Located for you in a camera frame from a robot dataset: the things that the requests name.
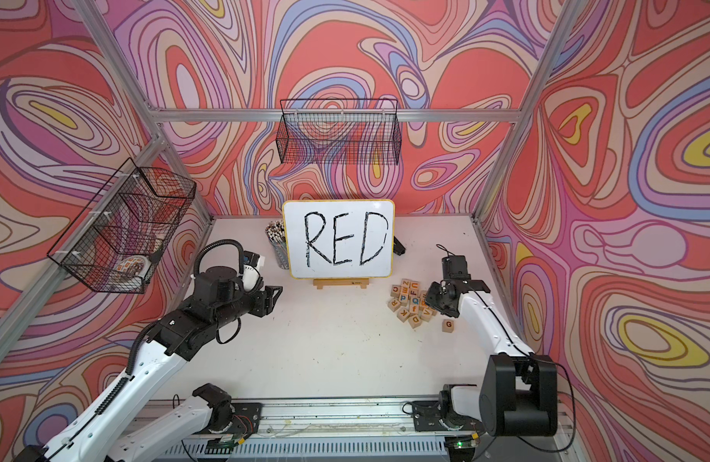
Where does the wooden block letter R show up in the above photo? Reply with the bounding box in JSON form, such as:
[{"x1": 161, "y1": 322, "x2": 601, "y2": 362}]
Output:
[{"x1": 388, "y1": 298, "x2": 402, "y2": 312}]

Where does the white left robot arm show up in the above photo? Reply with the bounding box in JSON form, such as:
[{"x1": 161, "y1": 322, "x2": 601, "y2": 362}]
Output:
[{"x1": 16, "y1": 239, "x2": 283, "y2": 461}]

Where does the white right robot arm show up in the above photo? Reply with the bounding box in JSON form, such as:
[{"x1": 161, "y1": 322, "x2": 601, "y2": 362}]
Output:
[{"x1": 425, "y1": 280, "x2": 558, "y2": 437}]

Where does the wooden whiteboard easel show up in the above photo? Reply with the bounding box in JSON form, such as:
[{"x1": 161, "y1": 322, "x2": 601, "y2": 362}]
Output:
[{"x1": 313, "y1": 278, "x2": 370, "y2": 290}]

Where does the yellow framed whiteboard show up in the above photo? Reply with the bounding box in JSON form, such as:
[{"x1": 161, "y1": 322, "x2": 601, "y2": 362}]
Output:
[{"x1": 282, "y1": 199, "x2": 395, "y2": 279}]

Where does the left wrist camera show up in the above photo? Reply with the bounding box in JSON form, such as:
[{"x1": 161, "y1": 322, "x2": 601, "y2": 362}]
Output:
[{"x1": 243, "y1": 250, "x2": 265, "y2": 293}]

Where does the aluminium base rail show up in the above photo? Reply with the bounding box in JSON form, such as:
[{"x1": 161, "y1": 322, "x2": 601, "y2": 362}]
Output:
[{"x1": 157, "y1": 396, "x2": 584, "y2": 461}]

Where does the black wire basket left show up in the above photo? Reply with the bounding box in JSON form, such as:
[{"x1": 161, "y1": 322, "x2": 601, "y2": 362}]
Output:
[{"x1": 47, "y1": 160, "x2": 196, "y2": 294}]

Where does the black wire basket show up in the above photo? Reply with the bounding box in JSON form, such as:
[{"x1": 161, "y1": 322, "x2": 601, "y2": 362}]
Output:
[
  {"x1": 275, "y1": 97, "x2": 402, "y2": 167},
  {"x1": 47, "y1": 160, "x2": 196, "y2": 294}
]

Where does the black wire basket back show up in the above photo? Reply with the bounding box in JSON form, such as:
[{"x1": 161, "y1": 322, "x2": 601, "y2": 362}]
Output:
[{"x1": 275, "y1": 97, "x2": 402, "y2": 167}]

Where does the aluminium corner frame post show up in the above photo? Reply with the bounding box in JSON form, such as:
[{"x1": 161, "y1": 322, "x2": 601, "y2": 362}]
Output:
[{"x1": 472, "y1": 1, "x2": 588, "y2": 225}]

